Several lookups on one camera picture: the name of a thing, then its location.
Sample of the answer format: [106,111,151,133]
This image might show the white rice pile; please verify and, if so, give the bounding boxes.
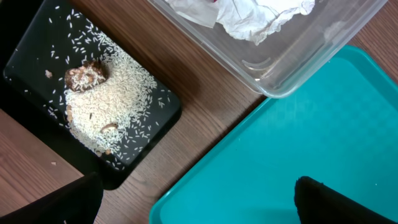
[64,32,157,155]

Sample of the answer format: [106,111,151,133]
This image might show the brown food scrap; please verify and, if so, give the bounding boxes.
[65,60,109,92]

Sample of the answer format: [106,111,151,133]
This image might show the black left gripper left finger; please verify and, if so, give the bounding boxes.
[1,172,103,224]

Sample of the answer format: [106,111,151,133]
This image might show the black tray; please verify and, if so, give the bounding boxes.
[1,1,182,190]

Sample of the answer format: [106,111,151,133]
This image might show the white napkin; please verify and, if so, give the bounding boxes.
[166,0,315,45]

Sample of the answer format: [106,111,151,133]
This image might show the teal plastic tray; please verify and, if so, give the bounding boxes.
[149,45,397,224]

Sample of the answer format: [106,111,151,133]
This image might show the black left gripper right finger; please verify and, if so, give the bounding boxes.
[294,176,395,224]

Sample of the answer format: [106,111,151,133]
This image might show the clear plastic bin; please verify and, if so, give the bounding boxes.
[152,0,386,98]

